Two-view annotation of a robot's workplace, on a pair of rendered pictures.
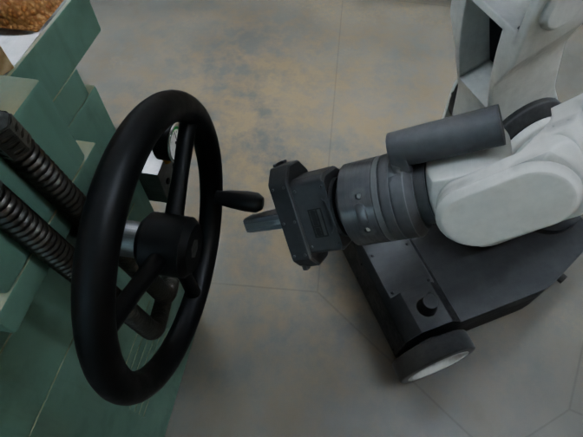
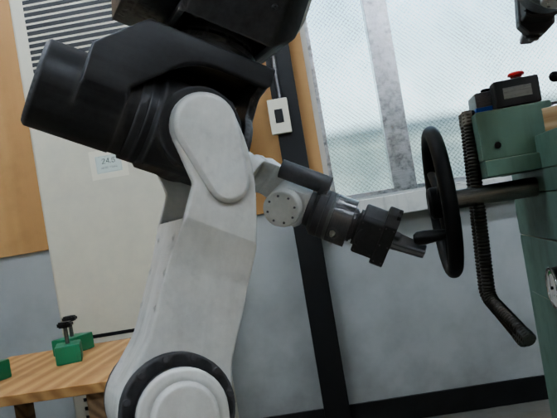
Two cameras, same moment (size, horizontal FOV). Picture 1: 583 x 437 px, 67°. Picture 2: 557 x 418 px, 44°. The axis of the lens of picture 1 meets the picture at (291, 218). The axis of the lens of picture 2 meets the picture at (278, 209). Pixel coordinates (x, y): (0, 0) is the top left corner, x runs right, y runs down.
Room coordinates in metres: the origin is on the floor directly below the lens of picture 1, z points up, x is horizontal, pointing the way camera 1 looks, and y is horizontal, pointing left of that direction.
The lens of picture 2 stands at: (1.49, -0.24, 0.83)
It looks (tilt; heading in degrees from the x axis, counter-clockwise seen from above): 1 degrees up; 178
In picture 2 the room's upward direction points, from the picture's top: 9 degrees counter-clockwise
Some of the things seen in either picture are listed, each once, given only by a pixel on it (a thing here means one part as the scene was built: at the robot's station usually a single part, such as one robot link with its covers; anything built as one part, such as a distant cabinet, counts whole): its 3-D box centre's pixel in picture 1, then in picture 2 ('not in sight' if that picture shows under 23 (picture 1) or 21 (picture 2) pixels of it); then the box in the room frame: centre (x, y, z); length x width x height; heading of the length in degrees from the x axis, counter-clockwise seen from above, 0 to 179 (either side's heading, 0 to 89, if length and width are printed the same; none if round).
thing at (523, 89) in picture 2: not in sight; (501, 96); (0.22, 0.26, 0.99); 0.13 x 0.11 x 0.06; 170
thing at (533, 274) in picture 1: (470, 222); not in sight; (0.64, -0.48, 0.19); 0.64 x 0.52 x 0.33; 110
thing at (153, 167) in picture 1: (139, 166); not in sight; (0.50, 0.27, 0.58); 0.12 x 0.08 x 0.08; 80
